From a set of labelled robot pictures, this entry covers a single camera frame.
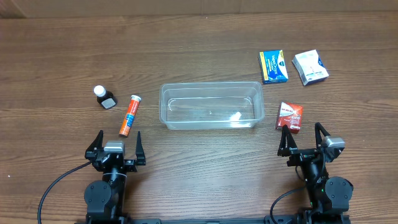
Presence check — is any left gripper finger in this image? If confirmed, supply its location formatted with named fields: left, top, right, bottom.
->
left=86, top=130, right=103, bottom=152
left=136, top=131, right=145, bottom=161

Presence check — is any clear plastic container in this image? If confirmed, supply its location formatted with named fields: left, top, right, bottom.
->
left=159, top=82, right=265, bottom=130

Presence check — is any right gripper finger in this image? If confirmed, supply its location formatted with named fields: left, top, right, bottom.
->
left=315, top=122, right=330, bottom=147
left=279, top=124, right=298, bottom=151

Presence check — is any red white medicine box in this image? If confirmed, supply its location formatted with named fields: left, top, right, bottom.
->
left=275, top=101, right=303, bottom=134

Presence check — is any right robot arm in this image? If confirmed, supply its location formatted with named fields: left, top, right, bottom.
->
left=270, top=123, right=354, bottom=223

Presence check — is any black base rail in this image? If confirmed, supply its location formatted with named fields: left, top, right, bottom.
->
left=130, top=215, right=299, bottom=224

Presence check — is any white plaster box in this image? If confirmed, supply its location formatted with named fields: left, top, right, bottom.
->
left=292, top=50, right=329, bottom=86

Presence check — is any dark syrup bottle white cap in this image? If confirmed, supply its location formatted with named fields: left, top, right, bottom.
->
left=93, top=85, right=117, bottom=110

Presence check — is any orange effervescent tablet tube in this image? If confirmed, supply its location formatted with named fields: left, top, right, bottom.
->
left=119, top=95, right=142, bottom=137

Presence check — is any blue lozenge box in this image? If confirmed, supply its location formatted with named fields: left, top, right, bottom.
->
left=258, top=50, right=289, bottom=84

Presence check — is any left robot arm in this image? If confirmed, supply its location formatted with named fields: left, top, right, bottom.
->
left=84, top=131, right=146, bottom=223

